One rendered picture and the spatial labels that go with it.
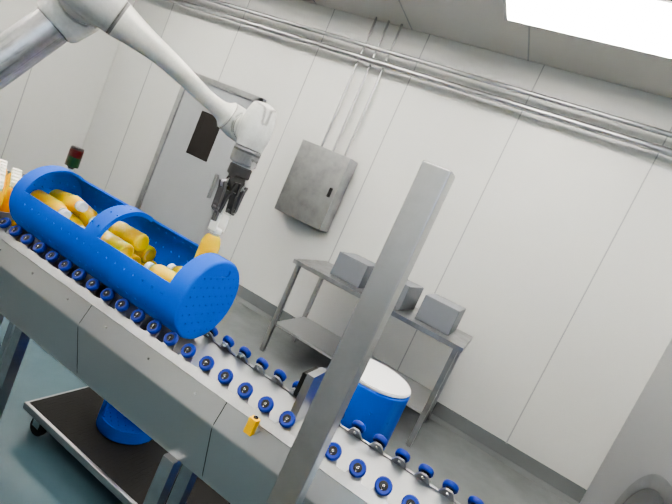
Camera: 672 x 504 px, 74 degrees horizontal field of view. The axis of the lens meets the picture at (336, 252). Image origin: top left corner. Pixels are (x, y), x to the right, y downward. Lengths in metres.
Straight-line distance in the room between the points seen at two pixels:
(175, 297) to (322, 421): 0.65
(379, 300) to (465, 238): 3.61
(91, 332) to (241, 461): 0.66
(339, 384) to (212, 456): 0.64
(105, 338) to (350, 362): 0.94
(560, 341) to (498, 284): 0.71
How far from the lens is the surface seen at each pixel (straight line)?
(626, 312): 4.50
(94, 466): 2.28
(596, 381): 4.54
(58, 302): 1.80
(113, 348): 1.61
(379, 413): 1.61
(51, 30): 1.57
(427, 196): 0.87
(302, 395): 1.33
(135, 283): 1.53
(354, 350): 0.91
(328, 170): 4.70
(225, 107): 1.62
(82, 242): 1.71
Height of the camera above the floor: 1.58
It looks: 7 degrees down
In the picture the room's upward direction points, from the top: 24 degrees clockwise
